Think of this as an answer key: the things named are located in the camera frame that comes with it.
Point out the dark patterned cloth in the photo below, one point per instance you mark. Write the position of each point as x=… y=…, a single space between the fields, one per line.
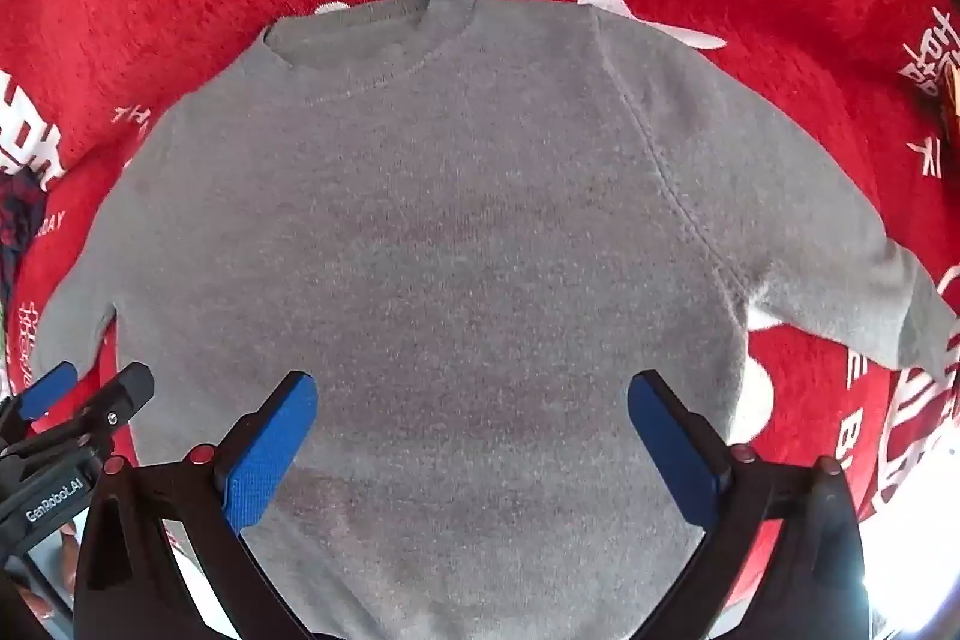
x=15 y=220

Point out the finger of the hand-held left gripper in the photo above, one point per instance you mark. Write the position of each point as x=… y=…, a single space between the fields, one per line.
x=124 y=389
x=46 y=385

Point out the grey knit sweater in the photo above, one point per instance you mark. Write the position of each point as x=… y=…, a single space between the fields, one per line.
x=465 y=250

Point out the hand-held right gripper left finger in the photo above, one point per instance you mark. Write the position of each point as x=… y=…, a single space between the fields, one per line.
x=274 y=445

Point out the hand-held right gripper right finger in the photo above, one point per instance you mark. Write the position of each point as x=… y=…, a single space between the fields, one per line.
x=671 y=445

